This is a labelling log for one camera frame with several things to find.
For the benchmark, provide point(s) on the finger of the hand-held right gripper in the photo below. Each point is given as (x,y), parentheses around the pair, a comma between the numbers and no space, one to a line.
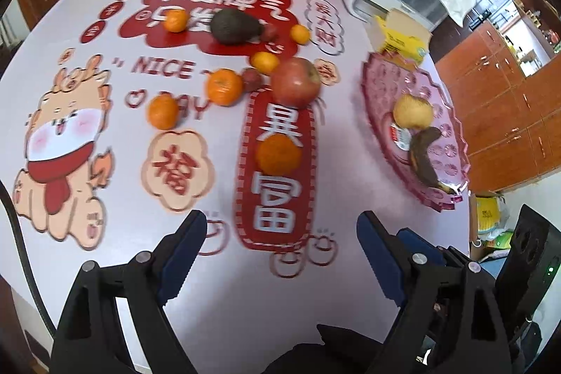
(421,244)

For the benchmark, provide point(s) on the green packet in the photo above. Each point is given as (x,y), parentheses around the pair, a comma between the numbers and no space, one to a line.
(504,240)

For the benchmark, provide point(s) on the dark avocado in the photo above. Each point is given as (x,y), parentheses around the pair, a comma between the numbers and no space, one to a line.
(234,28)

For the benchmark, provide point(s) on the red apple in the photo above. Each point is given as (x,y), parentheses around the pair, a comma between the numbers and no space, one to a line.
(296,82)

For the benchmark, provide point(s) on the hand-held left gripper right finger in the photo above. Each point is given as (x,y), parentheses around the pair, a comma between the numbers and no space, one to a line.
(376,253)

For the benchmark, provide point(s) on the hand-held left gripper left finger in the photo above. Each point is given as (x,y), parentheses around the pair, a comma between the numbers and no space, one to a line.
(189,240)

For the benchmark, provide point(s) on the pink plastic fruit plate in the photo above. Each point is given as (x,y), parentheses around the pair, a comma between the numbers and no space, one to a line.
(385,89)

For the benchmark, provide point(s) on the cardboard box with bags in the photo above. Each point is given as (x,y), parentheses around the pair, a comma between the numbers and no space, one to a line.
(484,216)

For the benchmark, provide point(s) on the orange tangerine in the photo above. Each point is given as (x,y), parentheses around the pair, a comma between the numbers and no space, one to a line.
(225,87)
(176,20)
(264,63)
(163,112)
(300,34)
(278,156)

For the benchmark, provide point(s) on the dark red passion fruit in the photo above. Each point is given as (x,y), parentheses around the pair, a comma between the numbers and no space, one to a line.
(251,78)
(270,33)

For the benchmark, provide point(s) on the yellow tissue box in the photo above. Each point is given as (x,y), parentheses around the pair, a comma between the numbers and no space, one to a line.
(401,36)

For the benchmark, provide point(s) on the printed cartoon tablecloth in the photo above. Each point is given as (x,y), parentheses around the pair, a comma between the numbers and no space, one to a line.
(131,181)

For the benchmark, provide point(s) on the brown wooden cabinet wall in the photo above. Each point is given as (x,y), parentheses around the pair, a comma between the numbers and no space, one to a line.
(504,93)

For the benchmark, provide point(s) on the yellow pear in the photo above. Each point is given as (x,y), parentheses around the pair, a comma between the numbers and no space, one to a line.
(413,111)

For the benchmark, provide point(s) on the small red white packet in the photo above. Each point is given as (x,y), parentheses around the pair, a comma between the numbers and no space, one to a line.
(398,136)

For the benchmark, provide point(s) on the overripe dark banana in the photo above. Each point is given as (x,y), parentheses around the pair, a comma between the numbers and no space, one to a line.
(424,157)

